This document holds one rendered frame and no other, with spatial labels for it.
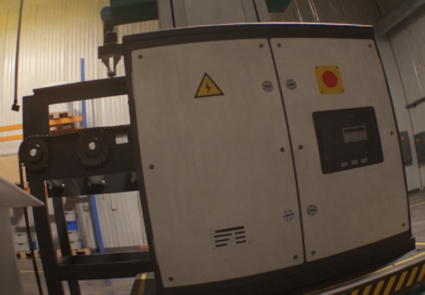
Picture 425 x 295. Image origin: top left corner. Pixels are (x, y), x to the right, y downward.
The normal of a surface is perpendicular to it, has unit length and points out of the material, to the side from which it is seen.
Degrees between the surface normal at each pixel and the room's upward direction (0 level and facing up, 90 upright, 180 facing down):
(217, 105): 90
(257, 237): 90
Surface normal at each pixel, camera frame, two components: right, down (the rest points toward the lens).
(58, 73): 0.23, -0.20
